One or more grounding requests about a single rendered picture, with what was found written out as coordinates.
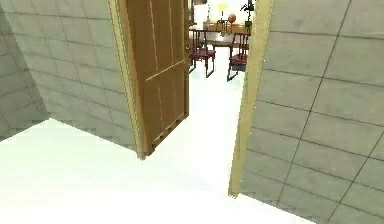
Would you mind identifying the brown wooden dining table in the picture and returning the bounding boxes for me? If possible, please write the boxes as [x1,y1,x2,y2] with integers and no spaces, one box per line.
[189,29,252,48]

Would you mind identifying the green house plant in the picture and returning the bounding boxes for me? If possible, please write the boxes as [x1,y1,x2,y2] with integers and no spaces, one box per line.
[240,0,256,33]

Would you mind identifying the brown wooden room door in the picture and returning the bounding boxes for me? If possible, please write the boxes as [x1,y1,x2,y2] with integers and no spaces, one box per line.
[123,0,191,157]

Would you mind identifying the yellow shade table lamp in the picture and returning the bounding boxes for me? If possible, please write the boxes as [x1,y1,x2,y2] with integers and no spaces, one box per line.
[217,2,229,22]

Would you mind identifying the dark wooden red-seat chair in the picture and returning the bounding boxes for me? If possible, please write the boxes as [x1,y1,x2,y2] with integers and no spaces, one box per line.
[226,31,251,82]
[188,28,217,79]

